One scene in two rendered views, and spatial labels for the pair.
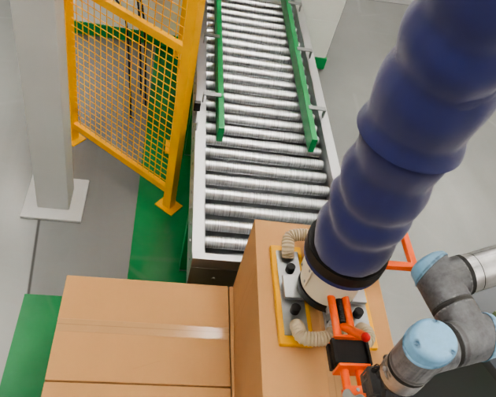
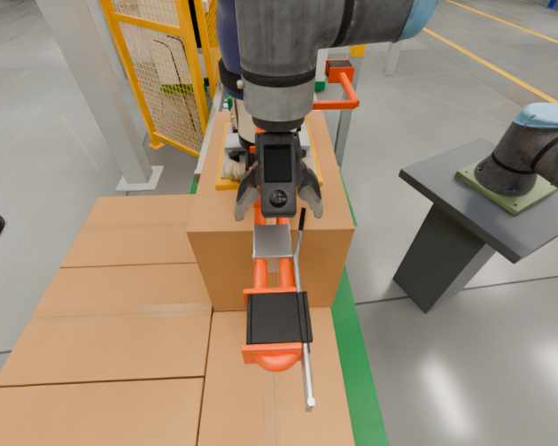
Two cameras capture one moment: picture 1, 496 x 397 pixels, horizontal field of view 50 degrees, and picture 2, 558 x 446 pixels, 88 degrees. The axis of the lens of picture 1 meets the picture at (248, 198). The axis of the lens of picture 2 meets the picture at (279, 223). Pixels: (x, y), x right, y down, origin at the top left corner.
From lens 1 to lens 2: 0.98 m
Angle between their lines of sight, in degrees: 8
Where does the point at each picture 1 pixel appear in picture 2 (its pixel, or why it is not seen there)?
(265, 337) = (204, 184)
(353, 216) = not seen: outside the picture
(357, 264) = not seen: hidden behind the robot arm
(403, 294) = (389, 210)
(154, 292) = (165, 202)
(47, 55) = (81, 48)
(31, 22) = (58, 18)
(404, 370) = (246, 40)
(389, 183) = not seen: outside the picture
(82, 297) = (106, 210)
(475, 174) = (438, 133)
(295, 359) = (231, 198)
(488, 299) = (450, 166)
